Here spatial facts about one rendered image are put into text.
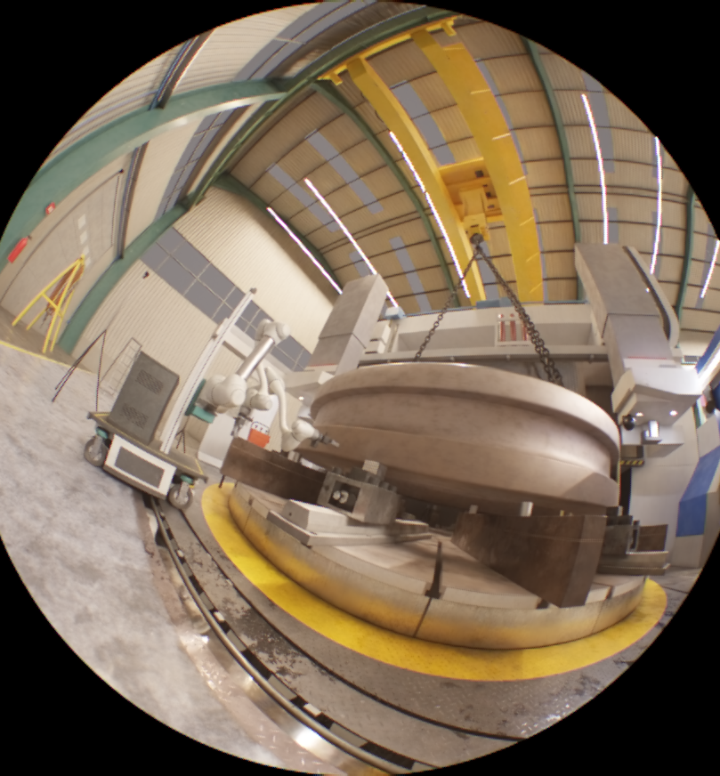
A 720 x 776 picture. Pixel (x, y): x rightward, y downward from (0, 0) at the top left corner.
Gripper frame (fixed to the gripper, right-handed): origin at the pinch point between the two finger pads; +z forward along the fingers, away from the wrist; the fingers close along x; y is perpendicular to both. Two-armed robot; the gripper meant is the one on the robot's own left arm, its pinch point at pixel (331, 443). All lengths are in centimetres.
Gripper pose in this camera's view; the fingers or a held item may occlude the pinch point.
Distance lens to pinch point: 201.3
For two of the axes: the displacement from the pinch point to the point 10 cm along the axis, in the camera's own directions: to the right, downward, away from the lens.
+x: -7.2, 0.5, 6.9
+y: 3.1, -8.7, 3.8
